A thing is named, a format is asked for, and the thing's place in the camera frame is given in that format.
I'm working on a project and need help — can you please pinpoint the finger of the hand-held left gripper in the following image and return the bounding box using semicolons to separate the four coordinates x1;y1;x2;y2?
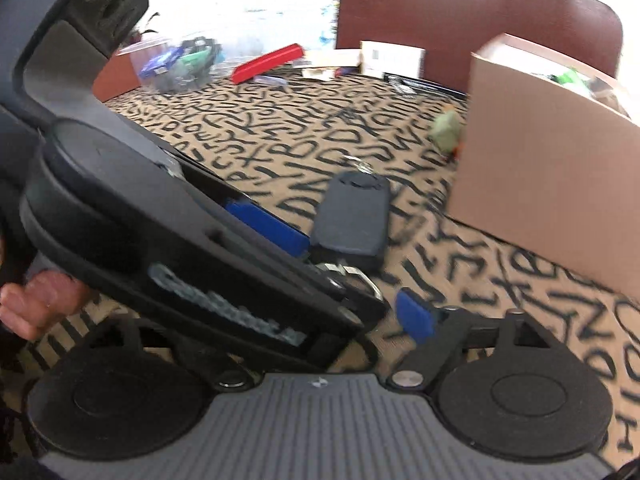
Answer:
302;259;387;335
172;157;312;262

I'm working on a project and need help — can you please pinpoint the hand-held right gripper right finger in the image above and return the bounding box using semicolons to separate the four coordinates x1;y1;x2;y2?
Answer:
390;287;551;392

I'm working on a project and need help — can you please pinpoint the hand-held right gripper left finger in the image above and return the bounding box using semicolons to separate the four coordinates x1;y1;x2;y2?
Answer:
75;320;256;393

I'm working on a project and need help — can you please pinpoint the black key case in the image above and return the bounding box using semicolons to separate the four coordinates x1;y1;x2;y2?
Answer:
309;156;392;273

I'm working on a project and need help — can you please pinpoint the letter print desktop cloth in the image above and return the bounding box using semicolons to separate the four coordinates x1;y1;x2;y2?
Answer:
30;72;640;471

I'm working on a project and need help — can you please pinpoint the person's left hand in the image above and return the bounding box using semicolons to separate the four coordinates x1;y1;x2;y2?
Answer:
0;269;97;342

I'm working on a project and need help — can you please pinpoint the brown wooden box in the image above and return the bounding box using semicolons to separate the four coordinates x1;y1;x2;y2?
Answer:
91;51;142;103

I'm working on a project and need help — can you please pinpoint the clear plastic container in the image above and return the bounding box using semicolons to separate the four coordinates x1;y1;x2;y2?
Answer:
117;35;223;95

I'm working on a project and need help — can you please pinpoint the blue packet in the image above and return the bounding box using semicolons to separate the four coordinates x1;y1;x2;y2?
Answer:
140;50;176;78

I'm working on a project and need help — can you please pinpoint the red tray box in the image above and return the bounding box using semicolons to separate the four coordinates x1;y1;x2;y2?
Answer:
231;43;306;85

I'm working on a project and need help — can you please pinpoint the green packet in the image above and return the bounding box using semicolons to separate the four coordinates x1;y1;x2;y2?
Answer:
180;47;211;68

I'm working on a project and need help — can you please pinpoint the cardboard box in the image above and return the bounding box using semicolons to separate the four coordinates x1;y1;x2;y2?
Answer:
446;32;640;306

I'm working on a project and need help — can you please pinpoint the white box with orange edge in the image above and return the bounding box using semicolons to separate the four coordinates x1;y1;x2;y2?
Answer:
360;41;427;80

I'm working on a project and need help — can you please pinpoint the dark brown wooden board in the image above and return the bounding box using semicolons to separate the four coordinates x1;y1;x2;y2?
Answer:
334;0;625;96

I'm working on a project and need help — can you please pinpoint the green charm with red string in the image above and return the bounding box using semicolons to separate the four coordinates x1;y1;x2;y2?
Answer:
431;109;468;156

